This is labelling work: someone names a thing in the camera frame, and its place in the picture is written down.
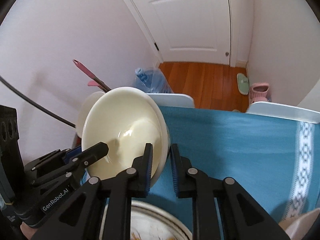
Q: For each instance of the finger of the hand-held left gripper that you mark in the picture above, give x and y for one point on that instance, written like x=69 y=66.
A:
x=96 y=151
x=72 y=153

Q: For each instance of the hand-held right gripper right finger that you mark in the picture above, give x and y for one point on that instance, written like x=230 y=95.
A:
x=175 y=172

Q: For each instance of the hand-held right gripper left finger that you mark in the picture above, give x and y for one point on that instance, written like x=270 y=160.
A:
x=149 y=172

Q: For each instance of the white bowl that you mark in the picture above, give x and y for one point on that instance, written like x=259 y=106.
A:
x=86 y=115

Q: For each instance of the cream bowl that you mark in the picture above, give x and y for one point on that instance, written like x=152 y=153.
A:
x=120 y=120

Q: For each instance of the printed cartoon plate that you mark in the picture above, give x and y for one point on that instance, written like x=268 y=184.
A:
x=155 y=225

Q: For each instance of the teal tablecloth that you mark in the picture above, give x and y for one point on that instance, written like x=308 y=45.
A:
x=225 y=142

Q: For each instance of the black clothes rack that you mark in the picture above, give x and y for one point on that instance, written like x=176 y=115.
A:
x=32 y=102

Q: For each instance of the pink mop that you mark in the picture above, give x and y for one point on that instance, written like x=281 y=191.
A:
x=92 y=76

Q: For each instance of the green slipper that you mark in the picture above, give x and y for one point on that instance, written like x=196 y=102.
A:
x=243 y=83

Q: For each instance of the pink slipper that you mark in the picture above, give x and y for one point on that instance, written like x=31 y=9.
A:
x=259 y=92

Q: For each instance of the black door hinge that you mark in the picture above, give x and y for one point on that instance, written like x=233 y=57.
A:
x=156 y=46

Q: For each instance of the pink square bowl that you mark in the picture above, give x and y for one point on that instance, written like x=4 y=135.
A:
x=302 y=226

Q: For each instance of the white panel door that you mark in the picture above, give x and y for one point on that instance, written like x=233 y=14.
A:
x=185 y=17

